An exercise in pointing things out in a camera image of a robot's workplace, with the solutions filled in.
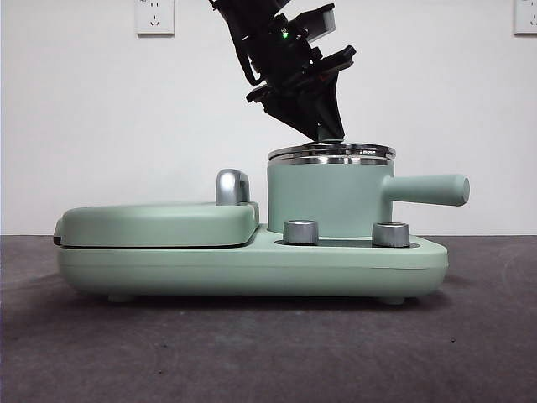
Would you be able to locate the white wall socket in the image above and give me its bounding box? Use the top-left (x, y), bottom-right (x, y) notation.
top-left (134, 0), bottom-right (175, 36)
top-left (514, 0), bottom-right (537, 36)

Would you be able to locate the silver control knob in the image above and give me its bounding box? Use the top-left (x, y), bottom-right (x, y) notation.
top-left (372, 221), bottom-right (411, 248)
top-left (283, 218), bottom-right (321, 245)

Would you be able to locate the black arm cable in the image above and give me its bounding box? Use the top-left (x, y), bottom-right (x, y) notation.
top-left (233, 39), bottom-right (263, 84)

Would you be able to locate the glass lid with green knob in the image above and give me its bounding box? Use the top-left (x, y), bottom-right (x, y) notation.
top-left (268, 125), bottom-right (395, 164)

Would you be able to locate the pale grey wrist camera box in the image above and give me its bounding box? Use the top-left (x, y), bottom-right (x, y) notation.
top-left (304, 7), bottom-right (337, 43)

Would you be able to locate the mint green griddle cover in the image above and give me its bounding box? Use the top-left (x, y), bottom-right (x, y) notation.
top-left (53, 168), bottom-right (261, 249)

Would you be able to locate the mint green breakfast machine base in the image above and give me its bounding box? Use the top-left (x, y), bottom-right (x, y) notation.
top-left (56, 223), bottom-right (449, 304)

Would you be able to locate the mint green pot with handle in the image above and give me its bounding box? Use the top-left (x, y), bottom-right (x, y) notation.
top-left (267, 157), bottom-right (471, 236)

